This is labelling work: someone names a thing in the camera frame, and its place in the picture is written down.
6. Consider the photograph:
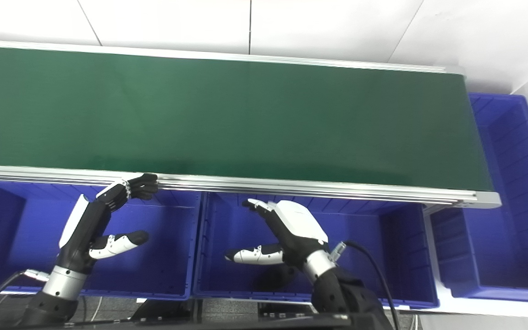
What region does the grey conveyor support leg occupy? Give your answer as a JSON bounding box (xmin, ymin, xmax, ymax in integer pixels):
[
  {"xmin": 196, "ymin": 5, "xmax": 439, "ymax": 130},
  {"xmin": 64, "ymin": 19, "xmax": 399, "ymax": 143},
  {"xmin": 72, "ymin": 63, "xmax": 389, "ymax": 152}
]
[{"xmin": 422, "ymin": 206, "xmax": 450, "ymax": 298}]

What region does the blue plastic bin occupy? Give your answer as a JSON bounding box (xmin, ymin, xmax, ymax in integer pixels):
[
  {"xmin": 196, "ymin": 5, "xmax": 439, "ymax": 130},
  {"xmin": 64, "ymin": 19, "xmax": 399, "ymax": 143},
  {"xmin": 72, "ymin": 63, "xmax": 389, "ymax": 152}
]
[
  {"xmin": 193, "ymin": 192, "xmax": 440, "ymax": 308},
  {"xmin": 0, "ymin": 180, "xmax": 203, "ymax": 301},
  {"xmin": 430, "ymin": 93, "xmax": 528, "ymax": 303}
]

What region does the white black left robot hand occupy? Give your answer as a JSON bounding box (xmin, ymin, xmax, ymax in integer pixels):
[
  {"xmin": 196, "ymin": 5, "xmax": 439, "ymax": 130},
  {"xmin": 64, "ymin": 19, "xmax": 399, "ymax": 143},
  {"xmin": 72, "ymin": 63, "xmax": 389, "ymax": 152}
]
[{"xmin": 58, "ymin": 173, "xmax": 159, "ymax": 275}]

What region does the green conveyor belt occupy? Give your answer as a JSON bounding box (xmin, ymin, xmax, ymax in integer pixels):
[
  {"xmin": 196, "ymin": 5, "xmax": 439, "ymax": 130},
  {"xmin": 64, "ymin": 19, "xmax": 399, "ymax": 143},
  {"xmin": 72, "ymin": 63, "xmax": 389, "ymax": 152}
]
[
  {"xmin": 0, "ymin": 46, "xmax": 494, "ymax": 192},
  {"xmin": 0, "ymin": 40, "xmax": 502, "ymax": 209}
]

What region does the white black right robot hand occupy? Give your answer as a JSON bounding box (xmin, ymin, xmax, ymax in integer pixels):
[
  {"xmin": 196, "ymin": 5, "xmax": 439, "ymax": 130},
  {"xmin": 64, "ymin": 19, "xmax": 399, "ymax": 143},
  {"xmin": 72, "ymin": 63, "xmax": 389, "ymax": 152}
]
[{"xmin": 225, "ymin": 198, "xmax": 330, "ymax": 271}]

